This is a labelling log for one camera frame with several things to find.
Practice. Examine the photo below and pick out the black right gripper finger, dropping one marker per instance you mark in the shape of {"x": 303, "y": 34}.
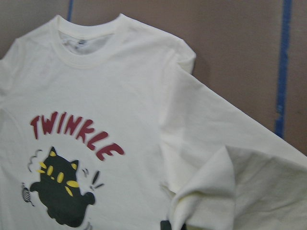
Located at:
{"x": 174, "y": 222}

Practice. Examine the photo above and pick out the cream long-sleeve Twinkle shirt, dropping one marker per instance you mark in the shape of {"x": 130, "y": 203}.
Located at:
{"x": 105, "y": 128}

